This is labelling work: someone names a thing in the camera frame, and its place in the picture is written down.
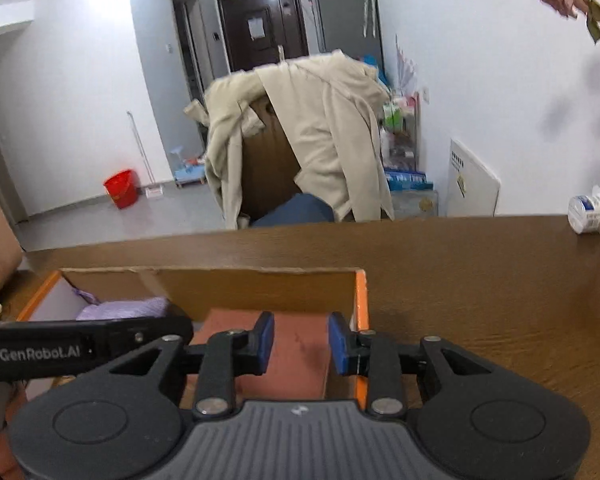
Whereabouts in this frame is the red orange cardboard box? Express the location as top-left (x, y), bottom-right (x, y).
top-left (16, 266), bottom-right (370, 400)

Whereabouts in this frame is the white mop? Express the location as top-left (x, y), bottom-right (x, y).
top-left (126, 110), bottom-right (163, 200)

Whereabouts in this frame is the red plastic bucket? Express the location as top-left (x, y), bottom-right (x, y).
top-left (104, 169), bottom-right (138, 209)

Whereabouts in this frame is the purple knitted cloth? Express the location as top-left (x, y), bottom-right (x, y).
top-left (73, 288), bottom-right (170, 321)

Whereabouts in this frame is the blue cushion on chair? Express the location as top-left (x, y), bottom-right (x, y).
top-left (250, 193), bottom-right (335, 228)

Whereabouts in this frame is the grey refrigerator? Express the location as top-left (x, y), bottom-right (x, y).
top-left (311, 0), bottom-right (384, 68)

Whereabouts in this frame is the small blue stool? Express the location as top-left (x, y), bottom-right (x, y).
top-left (170, 146), bottom-right (206, 188)

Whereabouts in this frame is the cluttered storage rack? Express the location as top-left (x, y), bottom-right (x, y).
top-left (379, 37), bottom-right (439, 219)

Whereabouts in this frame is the brown wooden chair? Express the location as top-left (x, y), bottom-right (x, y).
top-left (240, 96), bottom-right (300, 223)

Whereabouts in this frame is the dark brown entrance door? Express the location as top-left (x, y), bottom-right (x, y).
top-left (218, 0), bottom-right (309, 72)

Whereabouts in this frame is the beige coat on chair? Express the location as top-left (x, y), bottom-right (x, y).
top-left (184, 50), bottom-right (394, 230)

